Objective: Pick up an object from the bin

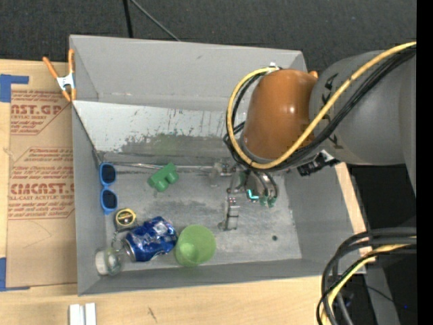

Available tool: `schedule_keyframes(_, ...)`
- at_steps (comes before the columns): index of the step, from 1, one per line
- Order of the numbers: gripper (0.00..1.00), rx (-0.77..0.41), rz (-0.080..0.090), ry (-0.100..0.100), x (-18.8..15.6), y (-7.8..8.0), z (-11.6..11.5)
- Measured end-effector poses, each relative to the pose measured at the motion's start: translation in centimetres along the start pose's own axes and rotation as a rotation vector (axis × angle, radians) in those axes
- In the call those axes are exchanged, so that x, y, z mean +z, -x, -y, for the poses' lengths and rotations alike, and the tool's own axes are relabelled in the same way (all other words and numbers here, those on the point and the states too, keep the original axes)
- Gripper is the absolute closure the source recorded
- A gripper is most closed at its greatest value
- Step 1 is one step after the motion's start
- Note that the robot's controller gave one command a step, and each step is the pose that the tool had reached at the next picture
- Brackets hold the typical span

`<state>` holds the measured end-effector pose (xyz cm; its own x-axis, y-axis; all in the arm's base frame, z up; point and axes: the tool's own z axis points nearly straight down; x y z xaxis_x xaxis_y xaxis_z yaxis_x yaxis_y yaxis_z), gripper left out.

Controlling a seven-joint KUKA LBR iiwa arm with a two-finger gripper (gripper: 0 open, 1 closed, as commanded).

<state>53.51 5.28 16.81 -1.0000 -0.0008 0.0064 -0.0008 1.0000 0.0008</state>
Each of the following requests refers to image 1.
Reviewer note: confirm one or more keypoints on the crushed blue can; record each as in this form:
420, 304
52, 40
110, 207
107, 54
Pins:
150, 240

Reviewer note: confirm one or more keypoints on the green plastic cup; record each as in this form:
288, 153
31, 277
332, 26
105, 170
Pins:
198, 244

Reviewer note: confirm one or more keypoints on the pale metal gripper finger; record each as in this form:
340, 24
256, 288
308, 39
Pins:
224, 170
232, 215

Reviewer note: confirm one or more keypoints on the grey metal bin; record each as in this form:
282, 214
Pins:
203, 212

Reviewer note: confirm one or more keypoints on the black cylinder on white bracket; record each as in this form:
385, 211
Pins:
311, 168

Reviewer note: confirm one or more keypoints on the green toy block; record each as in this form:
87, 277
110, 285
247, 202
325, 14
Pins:
161, 178

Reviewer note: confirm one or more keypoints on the blue sunglasses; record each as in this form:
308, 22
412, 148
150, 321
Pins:
108, 188

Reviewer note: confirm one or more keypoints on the clear glass jar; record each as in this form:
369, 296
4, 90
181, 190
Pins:
109, 261

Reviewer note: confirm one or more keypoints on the brown cardboard board red print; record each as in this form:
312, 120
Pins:
40, 168

